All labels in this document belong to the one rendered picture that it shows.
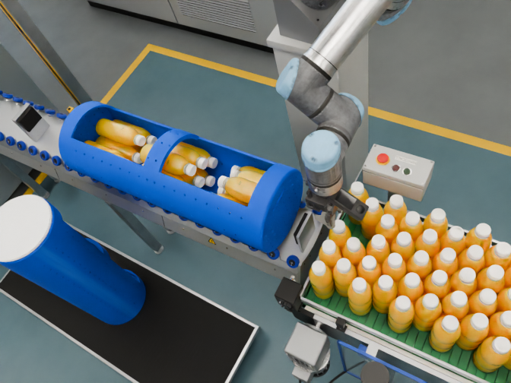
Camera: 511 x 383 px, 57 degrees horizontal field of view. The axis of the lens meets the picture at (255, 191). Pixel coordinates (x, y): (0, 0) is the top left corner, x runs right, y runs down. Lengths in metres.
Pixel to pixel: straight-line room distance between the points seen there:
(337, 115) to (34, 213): 1.25
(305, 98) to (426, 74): 2.23
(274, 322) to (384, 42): 2.05
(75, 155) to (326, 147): 1.02
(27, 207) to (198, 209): 0.76
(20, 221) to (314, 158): 1.25
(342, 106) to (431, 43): 2.38
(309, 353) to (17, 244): 1.12
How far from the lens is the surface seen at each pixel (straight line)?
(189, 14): 3.74
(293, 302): 1.49
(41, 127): 2.36
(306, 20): 1.87
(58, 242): 1.96
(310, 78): 1.13
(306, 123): 2.34
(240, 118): 3.22
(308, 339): 1.60
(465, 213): 2.77
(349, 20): 1.15
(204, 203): 1.48
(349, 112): 1.18
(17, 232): 1.97
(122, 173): 1.68
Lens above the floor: 2.42
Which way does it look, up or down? 58 degrees down
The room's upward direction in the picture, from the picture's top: 22 degrees counter-clockwise
